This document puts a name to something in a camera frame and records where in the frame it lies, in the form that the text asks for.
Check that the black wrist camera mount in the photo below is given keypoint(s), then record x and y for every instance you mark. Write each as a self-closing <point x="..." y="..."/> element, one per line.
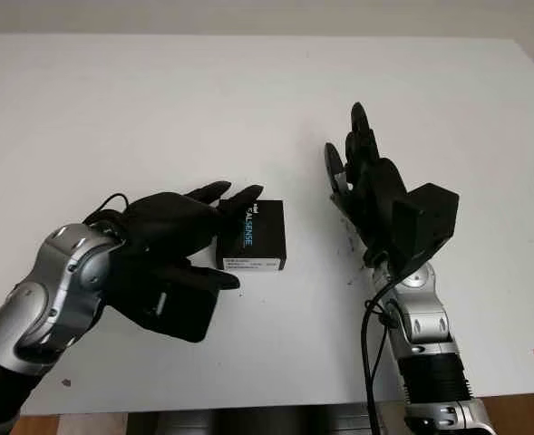
<point x="430" y="226"/>
<point x="167" y="303"/>

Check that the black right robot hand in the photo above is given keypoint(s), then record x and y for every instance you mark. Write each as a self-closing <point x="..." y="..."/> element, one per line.
<point x="371" y="190"/>

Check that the dark robot torso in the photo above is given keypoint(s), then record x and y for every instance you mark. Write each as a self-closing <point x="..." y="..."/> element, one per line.
<point x="262" y="421"/>

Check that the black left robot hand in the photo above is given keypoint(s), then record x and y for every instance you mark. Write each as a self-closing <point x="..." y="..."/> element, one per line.
<point x="167" y="226"/>

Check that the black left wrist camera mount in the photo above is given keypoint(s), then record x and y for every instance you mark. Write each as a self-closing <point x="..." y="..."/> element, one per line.
<point x="167" y="303"/>

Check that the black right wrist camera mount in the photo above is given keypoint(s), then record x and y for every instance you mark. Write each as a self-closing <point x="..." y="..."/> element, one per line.
<point x="430" y="226"/>

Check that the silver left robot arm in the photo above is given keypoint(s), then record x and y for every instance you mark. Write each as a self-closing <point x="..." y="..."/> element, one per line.
<point x="44" y="294"/>

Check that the black RealSense box lid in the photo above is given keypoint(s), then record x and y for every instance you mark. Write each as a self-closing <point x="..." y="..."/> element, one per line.
<point x="266" y="231"/>

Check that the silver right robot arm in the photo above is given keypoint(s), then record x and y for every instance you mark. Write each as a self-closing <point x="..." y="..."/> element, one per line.
<point x="425" y="326"/>

